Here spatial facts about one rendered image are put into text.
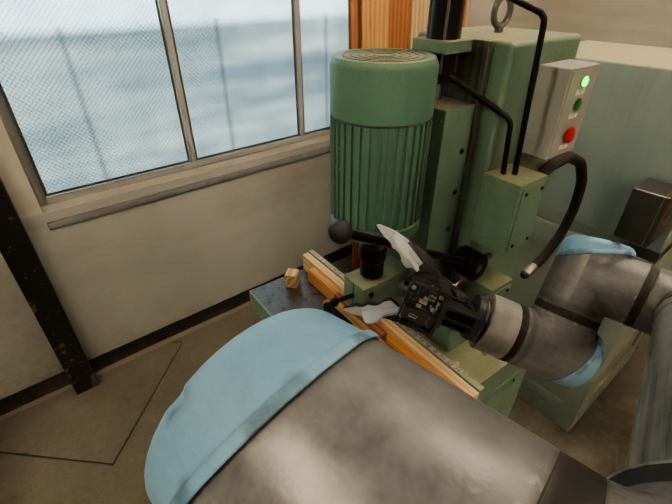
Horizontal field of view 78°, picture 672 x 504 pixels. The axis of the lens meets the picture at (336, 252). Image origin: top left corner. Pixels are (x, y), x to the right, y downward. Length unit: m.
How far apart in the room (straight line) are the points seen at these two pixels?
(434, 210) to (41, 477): 1.81
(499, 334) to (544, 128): 0.42
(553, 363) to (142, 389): 1.88
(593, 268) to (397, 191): 0.31
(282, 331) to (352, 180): 0.56
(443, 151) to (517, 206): 0.17
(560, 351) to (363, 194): 0.38
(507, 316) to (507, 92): 0.39
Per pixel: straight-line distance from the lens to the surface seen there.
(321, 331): 0.17
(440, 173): 0.81
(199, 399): 0.17
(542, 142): 0.89
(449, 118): 0.78
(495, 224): 0.86
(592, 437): 2.18
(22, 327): 2.16
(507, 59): 0.81
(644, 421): 0.33
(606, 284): 0.66
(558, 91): 0.86
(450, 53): 0.79
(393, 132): 0.68
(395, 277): 0.91
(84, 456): 2.12
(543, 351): 0.66
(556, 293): 0.67
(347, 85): 0.67
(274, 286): 1.15
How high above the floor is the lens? 1.60
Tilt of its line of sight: 33 degrees down
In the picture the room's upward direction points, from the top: straight up
